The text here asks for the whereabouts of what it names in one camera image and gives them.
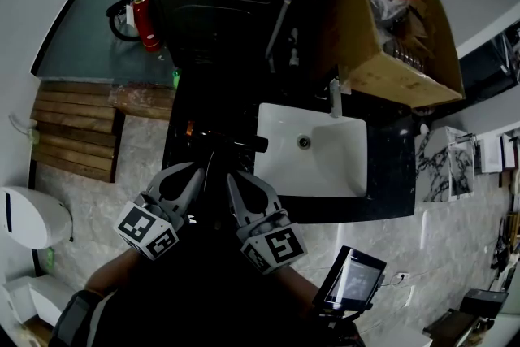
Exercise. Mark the brown cardboard box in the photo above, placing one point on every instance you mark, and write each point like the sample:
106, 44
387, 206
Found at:
365, 69

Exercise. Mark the white paper tag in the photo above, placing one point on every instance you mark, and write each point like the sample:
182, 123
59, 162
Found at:
130, 16

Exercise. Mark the red fire extinguisher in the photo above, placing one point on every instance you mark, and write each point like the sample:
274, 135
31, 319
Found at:
147, 26

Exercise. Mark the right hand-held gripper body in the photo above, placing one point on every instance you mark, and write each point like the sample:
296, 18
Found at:
276, 245

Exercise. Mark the stack of metal discs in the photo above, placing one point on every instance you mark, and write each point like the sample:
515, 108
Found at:
404, 55

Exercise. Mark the white power strip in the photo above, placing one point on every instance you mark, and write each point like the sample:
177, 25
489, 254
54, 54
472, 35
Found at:
400, 276

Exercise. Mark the person's black clothing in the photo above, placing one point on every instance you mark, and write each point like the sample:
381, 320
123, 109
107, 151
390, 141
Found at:
203, 296

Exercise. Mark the white shelf box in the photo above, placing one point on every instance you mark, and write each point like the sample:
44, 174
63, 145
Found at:
489, 154

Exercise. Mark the white pipe valve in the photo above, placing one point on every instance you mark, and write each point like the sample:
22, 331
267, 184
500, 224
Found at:
294, 49

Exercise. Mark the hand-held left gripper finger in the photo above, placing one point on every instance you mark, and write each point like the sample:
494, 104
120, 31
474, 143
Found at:
156, 180
194, 193

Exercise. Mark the marble pattern box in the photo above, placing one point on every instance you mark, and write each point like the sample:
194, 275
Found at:
436, 162

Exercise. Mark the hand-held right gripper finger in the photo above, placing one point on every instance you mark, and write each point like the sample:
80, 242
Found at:
275, 204
237, 201

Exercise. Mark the person's left forearm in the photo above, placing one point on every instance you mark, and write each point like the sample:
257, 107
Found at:
113, 272

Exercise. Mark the grey pipe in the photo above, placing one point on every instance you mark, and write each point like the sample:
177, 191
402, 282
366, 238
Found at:
282, 18

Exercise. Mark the white rectangular sink basin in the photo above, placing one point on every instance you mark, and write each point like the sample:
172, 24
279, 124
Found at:
325, 166

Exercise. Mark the person's right forearm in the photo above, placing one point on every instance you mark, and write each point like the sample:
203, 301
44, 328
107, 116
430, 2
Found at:
296, 290

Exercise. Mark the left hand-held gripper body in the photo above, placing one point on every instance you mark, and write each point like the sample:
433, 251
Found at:
146, 229

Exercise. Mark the white floor appliance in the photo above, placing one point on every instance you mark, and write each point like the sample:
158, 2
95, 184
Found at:
44, 298

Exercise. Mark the green floor item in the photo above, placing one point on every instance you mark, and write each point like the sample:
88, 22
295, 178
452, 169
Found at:
50, 258

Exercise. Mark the dark cabinet unit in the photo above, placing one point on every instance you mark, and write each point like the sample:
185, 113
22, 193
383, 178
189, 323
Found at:
487, 69

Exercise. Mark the wooden slatted steps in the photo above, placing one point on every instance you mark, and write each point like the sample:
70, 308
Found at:
73, 134

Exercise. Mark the brown wooden box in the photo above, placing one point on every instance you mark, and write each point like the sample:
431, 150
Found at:
451, 329

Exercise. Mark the white trash bin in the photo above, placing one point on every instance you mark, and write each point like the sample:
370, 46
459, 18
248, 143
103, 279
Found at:
36, 217

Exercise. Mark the black hair dryer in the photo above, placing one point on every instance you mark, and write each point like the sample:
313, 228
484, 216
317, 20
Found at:
260, 144

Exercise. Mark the small green object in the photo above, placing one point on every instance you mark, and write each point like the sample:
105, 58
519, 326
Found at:
176, 79

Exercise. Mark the black tablet with lit screen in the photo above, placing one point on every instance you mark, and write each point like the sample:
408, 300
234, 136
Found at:
353, 280

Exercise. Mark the black tablet mount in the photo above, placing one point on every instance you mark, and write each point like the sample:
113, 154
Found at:
341, 317

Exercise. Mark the chrome faucet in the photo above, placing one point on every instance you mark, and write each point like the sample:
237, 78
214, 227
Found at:
335, 99

